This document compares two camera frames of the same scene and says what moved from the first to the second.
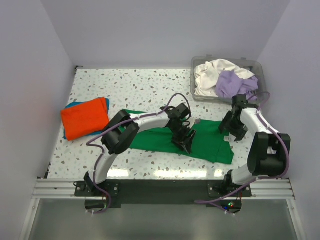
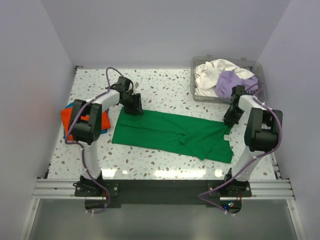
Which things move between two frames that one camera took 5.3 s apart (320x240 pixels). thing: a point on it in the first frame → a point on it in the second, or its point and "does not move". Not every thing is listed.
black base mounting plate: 226,196 does not move
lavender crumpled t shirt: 229,84 does not move
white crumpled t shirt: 206,75 does not move
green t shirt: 209,143 does not move
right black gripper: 231,124 → 230,115
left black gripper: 183,135 → 135,105
